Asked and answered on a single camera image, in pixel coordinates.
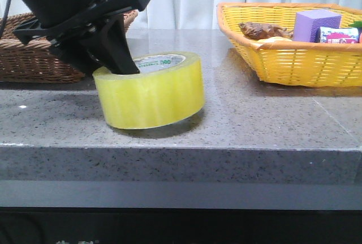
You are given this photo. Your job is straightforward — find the purple foam block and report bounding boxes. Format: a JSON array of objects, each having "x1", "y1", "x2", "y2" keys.
[{"x1": 293, "y1": 8, "x2": 342, "y2": 42}]

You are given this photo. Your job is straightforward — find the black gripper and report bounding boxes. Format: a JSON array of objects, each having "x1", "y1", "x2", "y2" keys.
[{"x1": 14, "y1": 0, "x2": 150, "y2": 74}]

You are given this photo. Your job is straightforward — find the brown wooden figurine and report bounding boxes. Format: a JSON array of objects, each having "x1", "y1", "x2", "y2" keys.
[{"x1": 238, "y1": 22, "x2": 294, "y2": 40}]

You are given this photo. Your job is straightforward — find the colourful snack packet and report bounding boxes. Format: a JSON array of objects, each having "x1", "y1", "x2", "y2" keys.
[{"x1": 315, "y1": 27, "x2": 360, "y2": 44}]

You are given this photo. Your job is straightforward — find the black cable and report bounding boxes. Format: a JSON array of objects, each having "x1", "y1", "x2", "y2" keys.
[{"x1": 0, "y1": 0, "x2": 15, "y2": 36}]

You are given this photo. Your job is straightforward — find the yellow woven plastic basket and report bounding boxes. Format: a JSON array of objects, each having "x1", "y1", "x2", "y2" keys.
[{"x1": 217, "y1": 2, "x2": 361, "y2": 87}]

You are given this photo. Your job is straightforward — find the orange toy fruit green leaf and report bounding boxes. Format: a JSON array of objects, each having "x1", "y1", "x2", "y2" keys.
[{"x1": 348, "y1": 20, "x2": 362, "y2": 43}]

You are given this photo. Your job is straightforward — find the yellow packing tape roll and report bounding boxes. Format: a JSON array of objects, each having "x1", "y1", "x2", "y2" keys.
[{"x1": 93, "y1": 52, "x2": 205, "y2": 129}]

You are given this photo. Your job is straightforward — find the brown wicker basket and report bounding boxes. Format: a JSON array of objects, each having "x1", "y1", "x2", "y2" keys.
[{"x1": 0, "y1": 10, "x2": 139, "y2": 84}]

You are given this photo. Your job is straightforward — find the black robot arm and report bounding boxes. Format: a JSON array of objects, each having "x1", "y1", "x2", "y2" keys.
[{"x1": 14, "y1": 0, "x2": 150, "y2": 75}]

